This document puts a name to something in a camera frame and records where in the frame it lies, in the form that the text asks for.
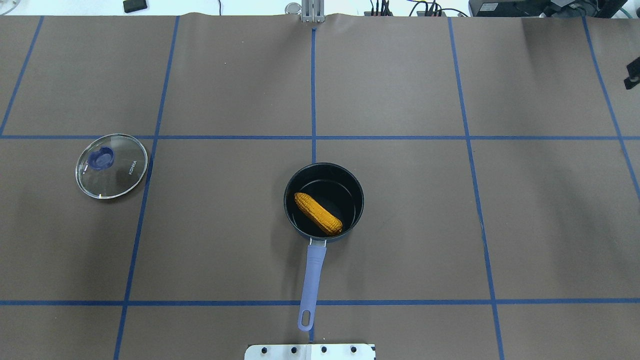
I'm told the yellow corn cob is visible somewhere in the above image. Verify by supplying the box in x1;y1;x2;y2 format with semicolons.
294;192;344;237

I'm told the black monitor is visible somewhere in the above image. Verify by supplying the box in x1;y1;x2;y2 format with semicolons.
468;0;634;19

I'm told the small black device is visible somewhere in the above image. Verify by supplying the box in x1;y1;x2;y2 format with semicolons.
122;0;148;14

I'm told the brown table mat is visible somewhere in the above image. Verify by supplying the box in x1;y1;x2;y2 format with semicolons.
0;13;639;360

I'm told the silver mounting plate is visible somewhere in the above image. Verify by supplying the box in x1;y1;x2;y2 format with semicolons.
244;342;377;360

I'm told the glass lid with blue knob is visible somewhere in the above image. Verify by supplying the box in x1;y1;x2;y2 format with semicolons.
74;133;150;199

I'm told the aluminium frame post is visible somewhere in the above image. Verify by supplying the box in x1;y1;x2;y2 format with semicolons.
301;0;326;23

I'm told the black power strip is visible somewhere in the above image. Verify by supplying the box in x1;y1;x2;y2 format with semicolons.
364;7;447;18

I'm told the dark blue saucepan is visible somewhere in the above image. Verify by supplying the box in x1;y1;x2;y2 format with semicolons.
283;162;365;332

